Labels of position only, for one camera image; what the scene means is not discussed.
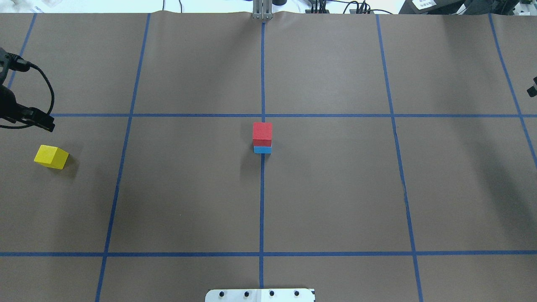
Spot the blue cube block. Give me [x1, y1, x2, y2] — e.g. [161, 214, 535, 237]
[253, 146, 272, 154]

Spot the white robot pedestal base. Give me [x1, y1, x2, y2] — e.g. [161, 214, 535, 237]
[205, 288, 316, 302]

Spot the red cube block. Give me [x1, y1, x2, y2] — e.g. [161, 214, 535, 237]
[253, 122, 273, 147]

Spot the aluminium frame post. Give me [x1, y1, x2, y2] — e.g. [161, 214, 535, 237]
[251, 0, 274, 21]

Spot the yellow cube block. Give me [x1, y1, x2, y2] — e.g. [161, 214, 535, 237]
[34, 145, 69, 169]

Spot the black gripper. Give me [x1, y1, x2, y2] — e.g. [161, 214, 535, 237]
[0, 86, 55, 132]

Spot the black cardboard box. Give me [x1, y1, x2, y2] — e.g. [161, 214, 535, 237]
[398, 0, 465, 15]

